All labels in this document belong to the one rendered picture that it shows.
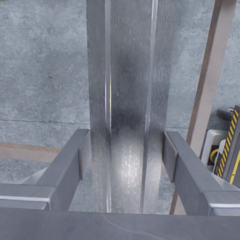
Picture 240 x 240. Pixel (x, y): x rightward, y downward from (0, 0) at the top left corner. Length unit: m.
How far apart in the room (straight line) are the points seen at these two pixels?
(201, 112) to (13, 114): 1.10
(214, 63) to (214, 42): 0.08
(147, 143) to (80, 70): 0.94
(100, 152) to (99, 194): 0.05
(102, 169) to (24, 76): 1.07
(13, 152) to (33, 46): 0.59
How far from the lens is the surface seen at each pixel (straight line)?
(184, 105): 1.12
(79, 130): 0.15
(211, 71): 0.81
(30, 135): 1.28
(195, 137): 0.86
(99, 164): 0.17
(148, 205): 0.19
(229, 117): 1.07
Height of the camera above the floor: 1.03
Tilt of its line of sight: 72 degrees down
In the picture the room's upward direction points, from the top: 174 degrees counter-clockwise
